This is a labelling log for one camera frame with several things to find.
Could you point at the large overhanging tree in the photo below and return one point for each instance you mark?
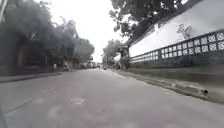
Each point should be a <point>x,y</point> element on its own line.
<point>143,15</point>

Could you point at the grey concrete kerb strip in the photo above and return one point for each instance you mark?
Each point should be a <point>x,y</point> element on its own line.
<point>186,81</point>

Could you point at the distant trees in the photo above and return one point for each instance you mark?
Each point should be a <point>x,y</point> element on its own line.
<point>111,51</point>

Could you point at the grey pavement strip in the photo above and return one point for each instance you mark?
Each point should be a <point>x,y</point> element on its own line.
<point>23,77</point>

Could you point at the row of trees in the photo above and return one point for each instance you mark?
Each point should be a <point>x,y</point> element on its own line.
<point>50,36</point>

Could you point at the grey asphalt road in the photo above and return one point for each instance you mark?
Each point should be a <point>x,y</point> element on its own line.
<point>100,100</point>

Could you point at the white wall with lattice panels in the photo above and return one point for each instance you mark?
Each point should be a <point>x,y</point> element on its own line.
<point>173,36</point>

